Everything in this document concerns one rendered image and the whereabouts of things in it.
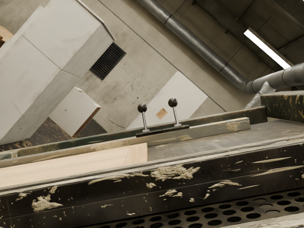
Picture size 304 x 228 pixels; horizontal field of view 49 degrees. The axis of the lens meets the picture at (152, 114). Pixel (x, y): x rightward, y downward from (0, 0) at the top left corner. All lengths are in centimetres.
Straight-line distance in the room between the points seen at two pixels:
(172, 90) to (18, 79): 220
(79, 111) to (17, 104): 265
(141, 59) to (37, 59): 599
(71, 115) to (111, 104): 324
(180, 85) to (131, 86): 456
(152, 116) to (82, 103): 178
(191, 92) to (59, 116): 262
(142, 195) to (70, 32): 319
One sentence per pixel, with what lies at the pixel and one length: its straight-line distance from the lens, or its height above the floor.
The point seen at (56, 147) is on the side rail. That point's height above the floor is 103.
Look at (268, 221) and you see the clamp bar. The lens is 28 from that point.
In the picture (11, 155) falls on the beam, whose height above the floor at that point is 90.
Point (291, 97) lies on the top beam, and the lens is 129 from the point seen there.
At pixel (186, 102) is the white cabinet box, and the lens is 491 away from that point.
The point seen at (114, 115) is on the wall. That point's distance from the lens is 939.
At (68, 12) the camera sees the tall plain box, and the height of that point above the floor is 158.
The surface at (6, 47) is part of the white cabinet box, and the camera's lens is 573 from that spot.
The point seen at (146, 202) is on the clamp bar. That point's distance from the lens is 53.
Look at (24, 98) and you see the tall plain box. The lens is 371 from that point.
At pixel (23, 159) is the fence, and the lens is 132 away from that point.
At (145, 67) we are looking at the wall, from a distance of 939.
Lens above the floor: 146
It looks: 2 degrees down
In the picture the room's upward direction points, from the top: 41 degrees clockwise
